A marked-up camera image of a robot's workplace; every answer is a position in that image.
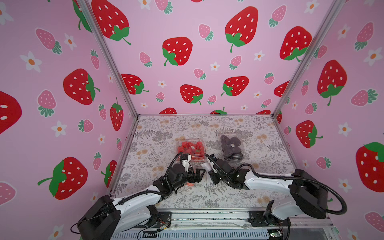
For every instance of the clear box of dark berries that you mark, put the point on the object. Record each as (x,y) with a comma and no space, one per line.
(230,154)

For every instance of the white sticker sheet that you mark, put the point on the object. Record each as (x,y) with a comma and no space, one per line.
(207,166)

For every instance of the aluminium front rail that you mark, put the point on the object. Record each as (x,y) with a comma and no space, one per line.
(225,224)

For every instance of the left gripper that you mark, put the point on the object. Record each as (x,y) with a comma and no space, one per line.
(197,179)

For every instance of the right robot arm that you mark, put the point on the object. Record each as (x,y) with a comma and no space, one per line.
(305,195)

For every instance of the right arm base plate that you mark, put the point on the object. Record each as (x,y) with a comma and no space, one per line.
(266,219)

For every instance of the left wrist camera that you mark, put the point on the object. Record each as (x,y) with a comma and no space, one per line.
(185,161)

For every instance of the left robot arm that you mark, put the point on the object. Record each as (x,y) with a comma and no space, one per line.
(109,216)

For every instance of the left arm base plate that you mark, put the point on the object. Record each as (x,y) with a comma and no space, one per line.
(154,218)

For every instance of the clear box of red strawberries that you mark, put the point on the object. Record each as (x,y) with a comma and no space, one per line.
(197,149)

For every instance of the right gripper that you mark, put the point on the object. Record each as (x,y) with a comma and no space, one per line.
(214,175)

